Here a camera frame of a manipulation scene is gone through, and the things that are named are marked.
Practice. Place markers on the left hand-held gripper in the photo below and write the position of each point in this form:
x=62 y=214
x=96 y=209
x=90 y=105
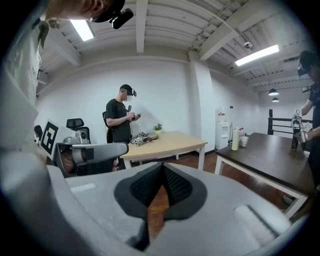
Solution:
x=51 y=140

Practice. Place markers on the cream bottle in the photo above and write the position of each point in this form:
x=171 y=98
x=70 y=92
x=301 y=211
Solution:
x=235 y=143

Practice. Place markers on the white plastic cap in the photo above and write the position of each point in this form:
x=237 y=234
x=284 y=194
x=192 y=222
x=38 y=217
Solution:
x=235 y=129

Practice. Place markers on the ceiling security camera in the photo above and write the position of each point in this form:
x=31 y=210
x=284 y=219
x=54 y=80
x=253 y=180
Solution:
x=247 y=45

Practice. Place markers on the black metal railing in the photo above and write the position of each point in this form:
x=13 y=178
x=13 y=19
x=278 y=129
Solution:
x=280 y=122

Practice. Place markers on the black office chair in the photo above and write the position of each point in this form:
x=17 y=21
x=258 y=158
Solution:
x=75 y=123

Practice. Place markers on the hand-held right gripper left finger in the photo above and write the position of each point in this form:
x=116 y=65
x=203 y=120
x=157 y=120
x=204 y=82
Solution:
x=95 y=212

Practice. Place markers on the black head-mounted camera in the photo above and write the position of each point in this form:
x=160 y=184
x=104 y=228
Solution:
x=122 y=18

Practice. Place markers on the light wooden table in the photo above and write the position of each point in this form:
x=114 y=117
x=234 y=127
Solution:
x=170 y=145

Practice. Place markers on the dark brown wooden table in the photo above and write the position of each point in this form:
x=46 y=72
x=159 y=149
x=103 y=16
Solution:
x=265 y=155

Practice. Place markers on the person's left hand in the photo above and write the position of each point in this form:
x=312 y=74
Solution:
x=68 y=163

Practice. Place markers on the white water dispenser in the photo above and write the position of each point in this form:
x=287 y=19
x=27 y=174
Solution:
x=222 y=135

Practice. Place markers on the black pendant lamp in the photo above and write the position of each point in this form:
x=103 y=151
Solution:
x=275 y=100
x=273 y=92

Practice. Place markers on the spare grey hand-held gripper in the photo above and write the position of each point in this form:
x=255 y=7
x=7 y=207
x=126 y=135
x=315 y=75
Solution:
x=143 y=134

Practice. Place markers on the small potted plant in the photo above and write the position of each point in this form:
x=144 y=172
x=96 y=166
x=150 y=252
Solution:
x=158 y=128

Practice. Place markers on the white paper cup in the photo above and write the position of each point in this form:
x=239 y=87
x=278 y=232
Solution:
x=244 y=141

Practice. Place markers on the long ceiling light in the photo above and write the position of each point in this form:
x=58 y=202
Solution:
x=81 y=30
x=257 y=55

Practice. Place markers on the person's head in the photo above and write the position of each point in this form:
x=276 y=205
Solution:
x=75 y=8

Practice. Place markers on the person's grey shirt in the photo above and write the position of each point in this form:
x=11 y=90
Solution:
x=22 y=75

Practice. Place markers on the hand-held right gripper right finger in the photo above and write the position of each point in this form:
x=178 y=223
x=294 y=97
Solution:
x=220 y=212

